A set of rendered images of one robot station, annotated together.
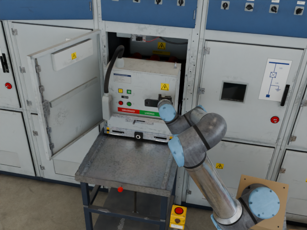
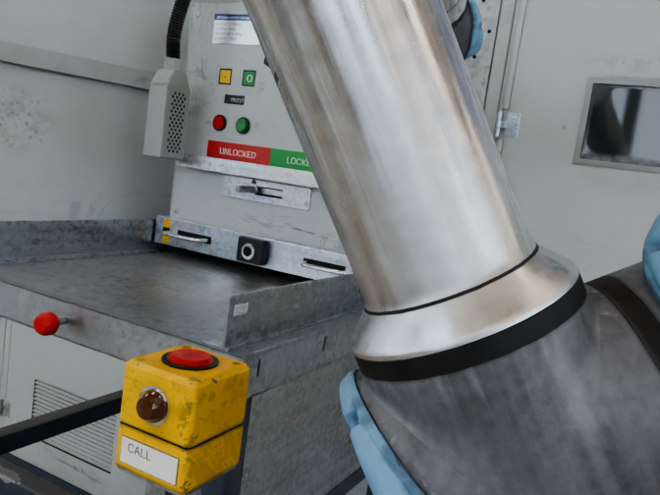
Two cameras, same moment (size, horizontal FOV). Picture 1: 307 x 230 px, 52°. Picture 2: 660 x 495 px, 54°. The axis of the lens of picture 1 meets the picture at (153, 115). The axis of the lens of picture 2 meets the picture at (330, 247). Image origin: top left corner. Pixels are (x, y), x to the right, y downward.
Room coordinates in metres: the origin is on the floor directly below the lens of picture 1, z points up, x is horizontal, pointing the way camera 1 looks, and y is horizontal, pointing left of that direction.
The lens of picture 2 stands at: (0.67, -0.42, 1.09)
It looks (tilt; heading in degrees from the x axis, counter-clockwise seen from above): 7 degrees down; 17
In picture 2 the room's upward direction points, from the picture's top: 8 degrees clockwise
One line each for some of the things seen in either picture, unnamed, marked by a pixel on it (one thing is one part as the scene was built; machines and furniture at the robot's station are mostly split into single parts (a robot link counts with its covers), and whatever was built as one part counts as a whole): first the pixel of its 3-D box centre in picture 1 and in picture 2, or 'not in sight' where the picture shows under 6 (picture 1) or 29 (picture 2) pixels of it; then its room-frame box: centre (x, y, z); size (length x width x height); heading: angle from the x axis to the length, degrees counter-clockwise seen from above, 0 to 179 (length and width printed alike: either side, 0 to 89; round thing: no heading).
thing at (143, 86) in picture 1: (139, 104); (273, 125); (1.88, 0.10, 1.15); 0.48 x 0.01 x 0.48; 79
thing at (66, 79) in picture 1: (72, 92); (89, 74); (1.90, 0.56, 1.21); 0.63 x 0.07 x 0.74; 151
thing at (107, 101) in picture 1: (107, 106); (168, 115); (1.85, 0.32, 1.14); 0.08 x 0.05 x 0.17; 169
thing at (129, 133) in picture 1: (139, 133); (262, 249); (1.90, 0.10, 0.90); 0.54 x 0.05 x 0.06; 79
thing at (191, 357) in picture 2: (178, 211); (190, 363); (1.17, -0.16, 0.90); 0.04 x 0.04 x 0.02
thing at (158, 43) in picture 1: (161, 47); not in sight; (2.70, -0.05, 1.28); 0.58 x 0.02 x 0.19; 80
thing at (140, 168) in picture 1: (134, 152); (215, 293); (1.76, 0.12, 0.82); 0.68 x 0.62 x 0.06; 170
